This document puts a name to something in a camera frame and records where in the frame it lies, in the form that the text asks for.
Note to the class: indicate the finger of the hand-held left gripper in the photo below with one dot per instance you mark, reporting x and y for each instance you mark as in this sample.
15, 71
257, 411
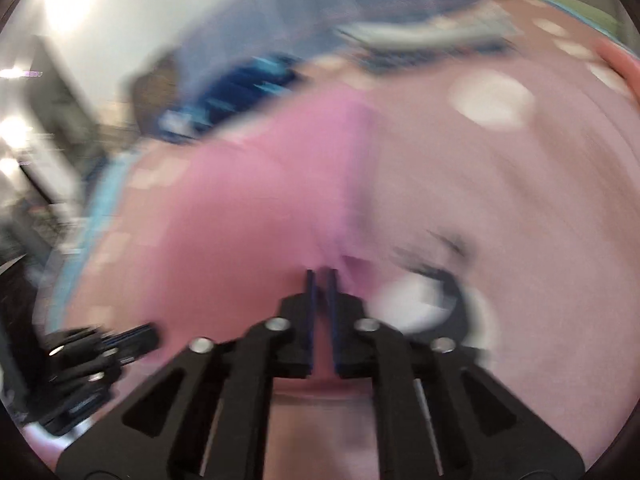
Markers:
135, 337

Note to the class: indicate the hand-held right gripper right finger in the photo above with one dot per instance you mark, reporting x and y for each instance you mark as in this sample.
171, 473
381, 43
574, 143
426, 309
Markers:
332, 310

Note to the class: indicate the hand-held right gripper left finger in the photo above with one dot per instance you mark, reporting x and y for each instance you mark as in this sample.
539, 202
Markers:
311, 310

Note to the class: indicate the pink garment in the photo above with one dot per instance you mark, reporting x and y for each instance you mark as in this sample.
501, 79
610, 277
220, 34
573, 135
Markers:
240, 220

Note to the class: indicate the pink spotted blanket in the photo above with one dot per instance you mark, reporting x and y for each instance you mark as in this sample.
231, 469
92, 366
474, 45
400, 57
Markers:
500, 200

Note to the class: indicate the dark blue patterned cloth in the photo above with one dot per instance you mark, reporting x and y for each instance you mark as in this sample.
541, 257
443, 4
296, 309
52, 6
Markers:
235, 85

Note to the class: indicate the dark brown object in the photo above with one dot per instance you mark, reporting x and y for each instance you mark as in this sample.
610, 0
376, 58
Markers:
155, 90

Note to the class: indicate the dark striped folded cloth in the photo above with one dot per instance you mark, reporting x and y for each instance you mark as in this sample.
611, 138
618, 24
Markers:
440, 57

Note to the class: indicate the grey folded cloth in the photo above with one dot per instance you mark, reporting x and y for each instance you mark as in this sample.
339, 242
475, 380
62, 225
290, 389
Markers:
425, 30

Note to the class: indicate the blue plaid sheet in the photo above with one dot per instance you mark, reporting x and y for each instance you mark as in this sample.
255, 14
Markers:
310, 10

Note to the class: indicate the peach cloth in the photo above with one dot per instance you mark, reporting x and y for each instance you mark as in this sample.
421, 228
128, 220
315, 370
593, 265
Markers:
620, 65

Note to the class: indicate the green cloth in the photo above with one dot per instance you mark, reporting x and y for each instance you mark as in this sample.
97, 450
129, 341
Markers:
575, 7

